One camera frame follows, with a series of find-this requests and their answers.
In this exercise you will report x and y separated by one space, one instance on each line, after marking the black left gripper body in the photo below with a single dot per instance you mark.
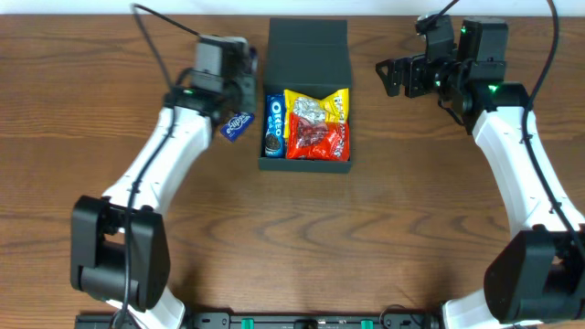
247 91

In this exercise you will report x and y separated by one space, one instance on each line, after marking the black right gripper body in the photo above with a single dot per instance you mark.
412 75

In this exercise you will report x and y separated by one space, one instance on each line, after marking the blue Oreo cookie pack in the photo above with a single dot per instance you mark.
274 142

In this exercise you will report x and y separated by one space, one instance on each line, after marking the yellow Hacks candy bag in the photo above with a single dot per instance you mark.
333 108

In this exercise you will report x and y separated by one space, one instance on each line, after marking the red Hacks candy bag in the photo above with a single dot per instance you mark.
326 141

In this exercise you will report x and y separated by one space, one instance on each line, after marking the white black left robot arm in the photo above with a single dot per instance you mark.
119 249

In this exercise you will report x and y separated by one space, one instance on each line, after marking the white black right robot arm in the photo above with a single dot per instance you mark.
538 278

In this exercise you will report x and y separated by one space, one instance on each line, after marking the blue Eclipse mint tin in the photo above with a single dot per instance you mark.
237 125

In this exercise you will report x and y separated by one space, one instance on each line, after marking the black open gift box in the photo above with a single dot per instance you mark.
309 56

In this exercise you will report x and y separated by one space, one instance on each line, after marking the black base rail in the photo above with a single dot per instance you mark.
399 320

